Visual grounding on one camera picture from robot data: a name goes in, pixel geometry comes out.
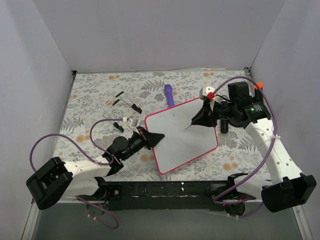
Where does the floral patterned table mat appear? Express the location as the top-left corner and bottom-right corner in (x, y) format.
(46, 69), (281, 183)

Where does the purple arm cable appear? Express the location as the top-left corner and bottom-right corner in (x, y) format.
(29, 117), (126, 230)
(212, 76), (280, 218)

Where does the pink framed whiteboard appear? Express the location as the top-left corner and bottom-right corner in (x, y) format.
(144, 98), (218, 175)

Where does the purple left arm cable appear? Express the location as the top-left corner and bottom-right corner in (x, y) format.
(29, 117), (126, 230)

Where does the black microphone with grey head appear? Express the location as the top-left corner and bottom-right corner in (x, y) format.
(220, 119), (229, 134)

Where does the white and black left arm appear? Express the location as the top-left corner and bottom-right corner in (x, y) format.
(26, 127), (165, 210)

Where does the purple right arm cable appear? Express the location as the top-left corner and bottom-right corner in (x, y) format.
(212, 76), (280, 218)

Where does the white wire whiteboard stand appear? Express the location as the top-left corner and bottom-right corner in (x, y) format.
(102, 91), (143, 133)

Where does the black stick with orange tip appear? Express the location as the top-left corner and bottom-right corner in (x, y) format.
(254, 82), (264, 102)

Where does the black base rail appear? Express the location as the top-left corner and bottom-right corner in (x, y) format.
(80, 179), (227, 211)

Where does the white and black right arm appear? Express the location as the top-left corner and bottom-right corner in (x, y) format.
(190, 81), (317, 213)

